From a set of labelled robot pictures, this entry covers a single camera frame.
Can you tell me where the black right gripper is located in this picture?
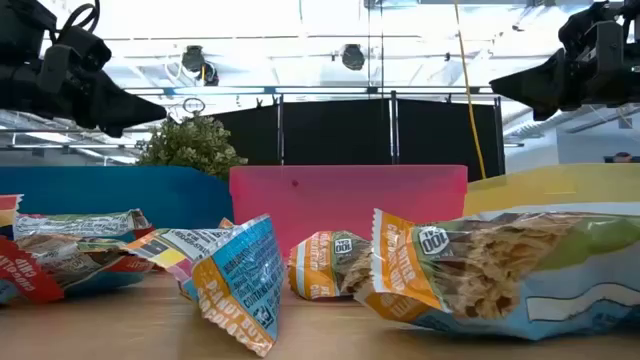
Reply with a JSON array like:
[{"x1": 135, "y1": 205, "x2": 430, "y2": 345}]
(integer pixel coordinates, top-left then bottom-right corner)
[{"x1": 488, "y1": 47, "x2": 640, "y2": 123}]

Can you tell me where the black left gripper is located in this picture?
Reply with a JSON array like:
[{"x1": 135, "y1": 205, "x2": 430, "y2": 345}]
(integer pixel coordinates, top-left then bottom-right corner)
[{"x1": 0, "y1": 63, "x2": 169, "y2": 139}]

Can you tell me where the blue plastic bin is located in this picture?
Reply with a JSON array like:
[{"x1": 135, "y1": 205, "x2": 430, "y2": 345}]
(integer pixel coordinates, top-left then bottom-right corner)
[{"x1": 0, "y1": 165, "x2": 235, "y2": 236}]

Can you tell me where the green potted plant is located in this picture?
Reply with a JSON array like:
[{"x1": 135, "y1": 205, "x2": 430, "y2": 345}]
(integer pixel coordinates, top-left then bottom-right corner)
[{"x1": 135, "y1": 112, "x2": 249, "y2": 181}]

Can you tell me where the yellow translucent plastic bin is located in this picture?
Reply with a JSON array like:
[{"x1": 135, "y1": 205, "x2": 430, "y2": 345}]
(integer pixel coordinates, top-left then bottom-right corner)
[{"x1": 462, "y1": 163, "x2": 640, "y2": 219}]

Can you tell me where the black ceiling lamp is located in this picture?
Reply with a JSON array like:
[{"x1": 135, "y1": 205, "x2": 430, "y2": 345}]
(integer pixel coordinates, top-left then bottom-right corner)
[
  {"x1": 180, "y1": 44, "x2": 220, "y2": 87},
  {"x1": 341, "y1": 43, "x2": 367, "y2": 72}
]

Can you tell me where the black partition screen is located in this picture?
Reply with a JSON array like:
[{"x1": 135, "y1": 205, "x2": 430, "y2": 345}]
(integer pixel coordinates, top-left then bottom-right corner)
[{"x1": 209, "y1": 97, "x2": 506, "y2": 182}]

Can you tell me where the pink translucent plastic bin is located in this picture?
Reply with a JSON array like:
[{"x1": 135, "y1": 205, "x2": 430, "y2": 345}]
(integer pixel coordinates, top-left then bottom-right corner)
[{"x1": 228, "y1": 164, "x2": 469, "y2": 259}]

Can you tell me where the yellow hanging cable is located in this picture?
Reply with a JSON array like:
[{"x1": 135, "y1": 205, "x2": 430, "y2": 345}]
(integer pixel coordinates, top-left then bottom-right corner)
[{"x1": 452, "y1": 0, "x2": 488, "y2": 180}]

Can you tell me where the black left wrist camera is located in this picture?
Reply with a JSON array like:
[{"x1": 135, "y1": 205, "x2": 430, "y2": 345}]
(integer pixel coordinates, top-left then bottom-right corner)
[{"x1": 37, "y1": 24, "x2": 114, "y2": 96}]

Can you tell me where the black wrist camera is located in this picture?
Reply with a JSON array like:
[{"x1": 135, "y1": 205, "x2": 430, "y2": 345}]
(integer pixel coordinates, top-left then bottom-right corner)
[
  {"x1": 37, "y1": 24, "x2": 114, "y2": 96},
  {"x1": 557, "y1": 2, "x2": 626, "y2": 56}
]

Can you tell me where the small black hanging ring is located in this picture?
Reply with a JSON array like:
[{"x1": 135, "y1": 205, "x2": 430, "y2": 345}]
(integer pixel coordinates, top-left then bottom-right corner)
[{"x1": 182, "y1": 96, "x2": 207, "y2": 116}]

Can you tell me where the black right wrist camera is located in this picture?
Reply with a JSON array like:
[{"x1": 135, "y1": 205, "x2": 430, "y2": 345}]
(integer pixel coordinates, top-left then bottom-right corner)
[{"x1": 557, "y1": 2, "x2": 626, "y2": 56}]

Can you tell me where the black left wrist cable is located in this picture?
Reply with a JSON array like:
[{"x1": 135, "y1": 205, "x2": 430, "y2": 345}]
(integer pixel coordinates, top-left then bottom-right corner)
[{"x1": 58, "y1": 0, "x2": 101, "y2": 32}]

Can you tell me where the grey overhead rail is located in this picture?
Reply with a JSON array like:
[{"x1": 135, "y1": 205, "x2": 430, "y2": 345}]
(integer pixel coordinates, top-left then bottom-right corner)
[{"x1": 124, "y1": 85, "x2": 496, "y2": 97}]

